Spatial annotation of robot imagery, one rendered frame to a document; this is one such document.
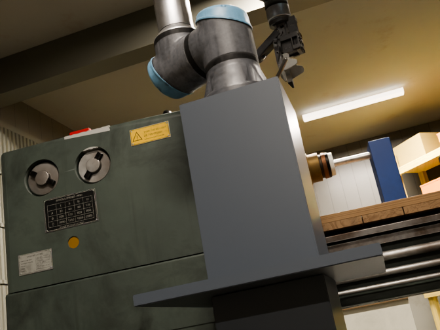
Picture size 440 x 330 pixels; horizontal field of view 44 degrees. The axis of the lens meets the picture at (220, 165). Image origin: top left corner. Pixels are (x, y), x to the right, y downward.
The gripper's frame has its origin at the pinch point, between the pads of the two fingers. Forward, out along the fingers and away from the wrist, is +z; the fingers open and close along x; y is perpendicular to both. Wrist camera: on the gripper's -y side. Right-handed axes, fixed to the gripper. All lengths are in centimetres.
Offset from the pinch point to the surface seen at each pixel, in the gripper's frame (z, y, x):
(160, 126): 12.5, -27.9, -36.2
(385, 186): 38.6, 21.9, -7.2
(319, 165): 29.0, 6.0, -9.1
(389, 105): -101, 9, 554
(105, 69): -110, -175, 187
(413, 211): 47, 28, -22
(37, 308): 53, -65, -49
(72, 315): 56, -55, -48
